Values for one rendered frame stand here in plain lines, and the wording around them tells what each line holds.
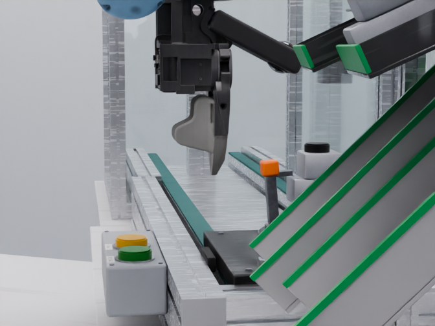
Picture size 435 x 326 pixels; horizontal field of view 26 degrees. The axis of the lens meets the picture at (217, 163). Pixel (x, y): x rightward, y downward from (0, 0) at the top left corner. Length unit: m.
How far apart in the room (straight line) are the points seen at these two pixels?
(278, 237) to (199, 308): 0.11
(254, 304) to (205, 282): 0.07
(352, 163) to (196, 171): 1.28
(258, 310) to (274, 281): 0.18
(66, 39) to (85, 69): 0.16
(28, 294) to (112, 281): 0.31
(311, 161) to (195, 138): 0.14
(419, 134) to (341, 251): 0.11
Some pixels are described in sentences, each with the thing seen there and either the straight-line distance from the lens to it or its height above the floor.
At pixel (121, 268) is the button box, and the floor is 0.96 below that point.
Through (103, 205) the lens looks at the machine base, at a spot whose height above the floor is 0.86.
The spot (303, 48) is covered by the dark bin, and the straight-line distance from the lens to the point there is 0.77.
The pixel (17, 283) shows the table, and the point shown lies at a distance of 1.44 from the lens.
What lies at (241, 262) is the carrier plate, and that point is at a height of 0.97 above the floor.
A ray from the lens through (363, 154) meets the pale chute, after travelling 0.90.
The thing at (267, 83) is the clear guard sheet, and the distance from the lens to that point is 2.45.
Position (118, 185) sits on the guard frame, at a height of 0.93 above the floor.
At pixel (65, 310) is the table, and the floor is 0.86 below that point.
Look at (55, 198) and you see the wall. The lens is 4.37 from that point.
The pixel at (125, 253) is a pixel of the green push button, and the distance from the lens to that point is 1.10.
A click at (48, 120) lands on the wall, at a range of 4.34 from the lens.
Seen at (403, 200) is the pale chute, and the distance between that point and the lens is 0.76.
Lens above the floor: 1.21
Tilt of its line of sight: 7 degrees down
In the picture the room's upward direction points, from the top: straight up
